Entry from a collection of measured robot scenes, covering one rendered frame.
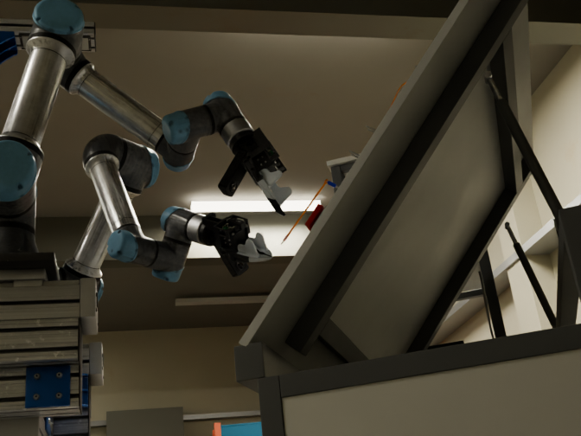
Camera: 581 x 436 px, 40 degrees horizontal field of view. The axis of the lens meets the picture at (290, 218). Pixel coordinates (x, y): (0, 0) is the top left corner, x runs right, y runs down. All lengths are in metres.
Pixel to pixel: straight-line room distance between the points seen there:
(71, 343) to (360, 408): 0.67
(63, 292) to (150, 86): 4.06
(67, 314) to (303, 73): 4.17
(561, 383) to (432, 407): 0.21
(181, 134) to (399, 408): 0.88
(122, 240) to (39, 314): 0.33
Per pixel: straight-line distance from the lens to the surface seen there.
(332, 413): 1.38
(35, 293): 1.79
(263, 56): 5.52
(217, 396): 10.84
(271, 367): 1.46
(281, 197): 1.87
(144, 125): 2.04
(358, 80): 5.90
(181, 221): 2.07
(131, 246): 2.00
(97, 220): 2.39
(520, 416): 1.34
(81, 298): 1.78
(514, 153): 2.29
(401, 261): 1.96
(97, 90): 2.08
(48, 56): 1.96
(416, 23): 4.73
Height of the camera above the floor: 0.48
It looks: 24 degrees up
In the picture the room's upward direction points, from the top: 6 degrees counter-clockwise
